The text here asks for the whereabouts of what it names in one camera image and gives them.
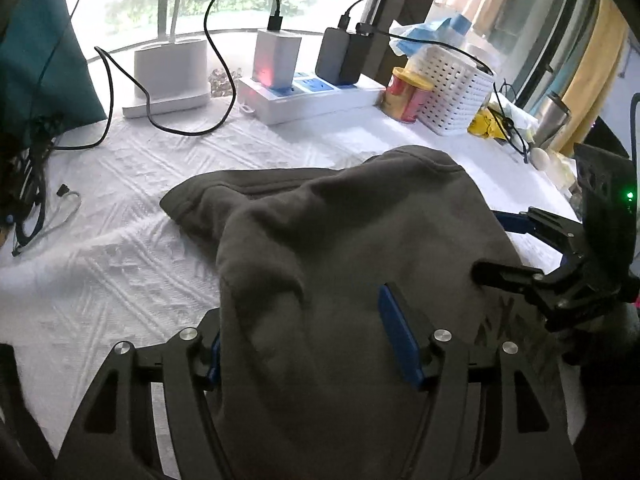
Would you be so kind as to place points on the white desk lamp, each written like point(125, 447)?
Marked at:
point(170, 70)

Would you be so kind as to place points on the yellow curtain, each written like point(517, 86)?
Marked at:
point(595, 70)

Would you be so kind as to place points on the white plastic basket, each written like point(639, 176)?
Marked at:
point(450, 90)

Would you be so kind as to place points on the blue and white packet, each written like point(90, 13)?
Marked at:
point(440, 30)

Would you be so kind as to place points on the stainless steel tumbler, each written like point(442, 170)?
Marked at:
point(550, 120)

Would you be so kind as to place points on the dark grey t-shirt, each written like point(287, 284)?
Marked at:
point(325, 235)

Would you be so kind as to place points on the black charger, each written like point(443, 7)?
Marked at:
point(340, 55)

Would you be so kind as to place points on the person's dark clothing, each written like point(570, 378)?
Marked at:
point(610, 420)

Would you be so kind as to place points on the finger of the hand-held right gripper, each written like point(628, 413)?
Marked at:
point(505, 272)
point(550, 232)

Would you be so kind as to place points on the white textured tablecloth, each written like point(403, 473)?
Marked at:
point(125, 270)

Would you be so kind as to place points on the red and yellow can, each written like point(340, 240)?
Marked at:
point(405, 95)

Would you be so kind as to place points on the white power strip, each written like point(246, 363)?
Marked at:
point(300, 105)

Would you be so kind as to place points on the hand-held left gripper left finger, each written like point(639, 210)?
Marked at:
point(215, 357)

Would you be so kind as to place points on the yellow plastic bag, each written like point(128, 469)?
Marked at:
point(485, 125)

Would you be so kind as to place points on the white charger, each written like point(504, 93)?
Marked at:
point(275, 55)

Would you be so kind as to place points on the teal curtain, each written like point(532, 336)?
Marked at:
point(45, 60)

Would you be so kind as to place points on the white egg-shaped ball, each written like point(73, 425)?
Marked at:
point(540, 158)

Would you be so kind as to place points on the yellow tissue box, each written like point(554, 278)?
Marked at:
point(562, 170)

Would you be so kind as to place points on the black sliding door frame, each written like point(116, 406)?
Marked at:
point(565, 25)

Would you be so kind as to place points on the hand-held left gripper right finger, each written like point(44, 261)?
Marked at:
point(400, 340)

